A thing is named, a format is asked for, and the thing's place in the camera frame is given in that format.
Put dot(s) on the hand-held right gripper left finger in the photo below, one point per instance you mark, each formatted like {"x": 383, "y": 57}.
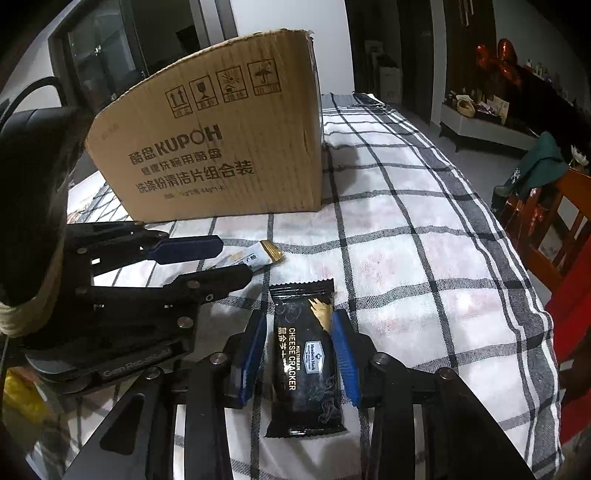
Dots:
{"x": 249, "y": 360}

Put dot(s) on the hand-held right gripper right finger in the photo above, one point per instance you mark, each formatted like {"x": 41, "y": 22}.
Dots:
{"x": 344, "y": 360}

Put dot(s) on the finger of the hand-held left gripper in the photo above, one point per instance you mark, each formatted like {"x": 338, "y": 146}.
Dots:
{"x": 184, "y": 248}
{"x": 217, "y": 279}

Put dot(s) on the white candy packet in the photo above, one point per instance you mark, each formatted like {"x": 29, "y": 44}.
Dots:
{"x": 254, "y": 258}

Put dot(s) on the black cracker packet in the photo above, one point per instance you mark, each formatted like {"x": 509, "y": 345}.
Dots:
{"x": 300, "y": 369}

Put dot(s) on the brown cardboard box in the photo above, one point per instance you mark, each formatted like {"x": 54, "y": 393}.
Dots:
{"x": 207, "y": 152}

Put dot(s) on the black white checked tablecloth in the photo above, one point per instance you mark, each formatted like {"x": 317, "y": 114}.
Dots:
{"x": 415, "y": 230}

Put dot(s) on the glass door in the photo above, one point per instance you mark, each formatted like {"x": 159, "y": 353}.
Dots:
{"x": 115, "y": 46}

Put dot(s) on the yellow plastic bag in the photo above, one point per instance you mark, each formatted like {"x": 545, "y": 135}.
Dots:
{"x": 25, "y": 397}

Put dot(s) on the red chair with clothes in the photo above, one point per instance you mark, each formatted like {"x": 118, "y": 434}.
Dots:
{"x": 575, "y": 323}

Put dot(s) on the white paper bag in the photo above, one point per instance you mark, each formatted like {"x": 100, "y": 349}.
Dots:
{"x": 389, "y": 83}

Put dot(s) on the white low cabinet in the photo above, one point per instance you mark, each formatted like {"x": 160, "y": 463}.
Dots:
{"x": 485, "y": 131}

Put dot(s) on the small woven basket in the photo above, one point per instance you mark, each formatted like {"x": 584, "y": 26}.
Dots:
{"x": 465, "y": 107}

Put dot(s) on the dark green cloth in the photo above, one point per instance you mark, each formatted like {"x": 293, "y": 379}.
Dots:
{"x": 542, "y": 161}

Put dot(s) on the wooden chair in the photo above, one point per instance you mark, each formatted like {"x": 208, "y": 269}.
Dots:
{"x": 572, "y": 194}

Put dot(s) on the red foil balloons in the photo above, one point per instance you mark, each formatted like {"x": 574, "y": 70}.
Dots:
{"x": 505, "y": 50}

